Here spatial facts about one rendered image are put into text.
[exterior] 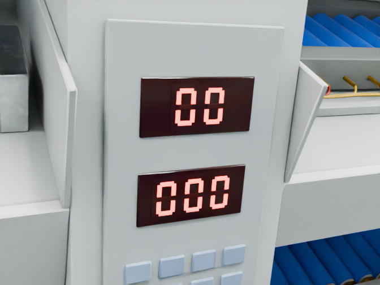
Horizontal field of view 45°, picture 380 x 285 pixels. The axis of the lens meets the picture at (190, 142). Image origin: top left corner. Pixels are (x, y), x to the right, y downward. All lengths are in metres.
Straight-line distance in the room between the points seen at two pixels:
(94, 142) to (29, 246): 0.05
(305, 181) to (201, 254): 0.06
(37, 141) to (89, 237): 0.05
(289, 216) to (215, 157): 0.06
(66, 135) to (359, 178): 0.15
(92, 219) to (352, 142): 0.15
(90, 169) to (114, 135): 0.02
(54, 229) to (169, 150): 0.05
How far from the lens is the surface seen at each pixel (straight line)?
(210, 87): 0.17
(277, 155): 0.20
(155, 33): 0.16
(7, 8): 0.36
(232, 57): 0.18
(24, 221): 0.18
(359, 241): 0.46
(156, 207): 0.18
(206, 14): 0.17
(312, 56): 0.29
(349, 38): 0.36
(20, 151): 0.20
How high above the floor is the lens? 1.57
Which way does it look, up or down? 17 degrees down
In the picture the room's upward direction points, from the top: 4 degrees clockwise
